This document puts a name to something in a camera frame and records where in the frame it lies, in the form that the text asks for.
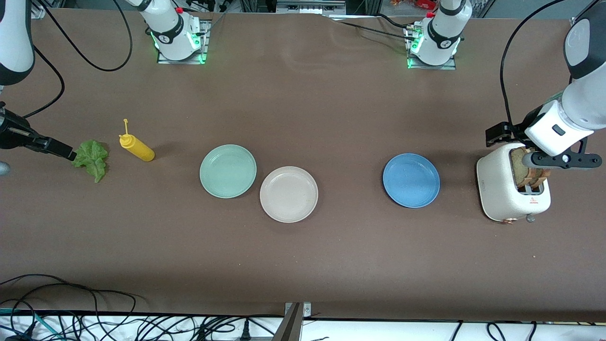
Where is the brown bread slice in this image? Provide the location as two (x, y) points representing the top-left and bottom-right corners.
(529, 166), (552, 186)
(511, 147), (536, 188)

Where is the green lettuce leaf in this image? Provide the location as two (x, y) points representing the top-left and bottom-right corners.
(72, 140), (109, 183)

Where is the blue round plate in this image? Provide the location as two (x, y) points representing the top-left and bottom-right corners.
(383, 153), (441, 209)

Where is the green round plate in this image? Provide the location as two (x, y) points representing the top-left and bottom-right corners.
(199, 144), (258, 199)

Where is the beige round plate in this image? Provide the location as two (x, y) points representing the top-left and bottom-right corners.
(259, 166), (319, 224)

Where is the white two-slot toaster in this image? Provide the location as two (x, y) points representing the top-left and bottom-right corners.
(476, 142), (552, 224)

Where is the yellow squeeze bottle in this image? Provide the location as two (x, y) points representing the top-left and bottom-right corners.
(118, 118), (156, 162)

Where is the red orange packet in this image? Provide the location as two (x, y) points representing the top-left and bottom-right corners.
(391, 0), (438, 11)

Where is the white lower bench ledge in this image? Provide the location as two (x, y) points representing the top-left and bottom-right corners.
(0, 310), (606, 341)

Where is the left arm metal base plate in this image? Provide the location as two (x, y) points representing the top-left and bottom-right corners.
(406, 54), (457, 71)

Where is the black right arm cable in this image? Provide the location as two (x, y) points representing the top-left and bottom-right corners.
(21, 0), (133, 119)

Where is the black looping cable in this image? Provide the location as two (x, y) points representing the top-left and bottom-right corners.
(0, 273), (139, 317)

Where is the black base cable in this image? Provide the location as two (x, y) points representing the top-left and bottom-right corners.
(337, 20), (417, 43)
(365, 13), (413, 30)

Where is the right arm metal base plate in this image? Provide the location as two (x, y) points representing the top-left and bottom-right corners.
(156, 19), (210, 65)

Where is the teal cable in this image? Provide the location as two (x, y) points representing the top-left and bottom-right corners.
(0, 308), (64, 341)

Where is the aluminium frame with sockets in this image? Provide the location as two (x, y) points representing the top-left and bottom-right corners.
(239, 0), (382, 16)

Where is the silver angle bracket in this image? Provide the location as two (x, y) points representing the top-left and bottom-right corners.
(284, 302), (312, 319)

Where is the dark metal mount post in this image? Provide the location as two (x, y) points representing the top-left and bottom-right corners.
(272, 303), (303, 341)

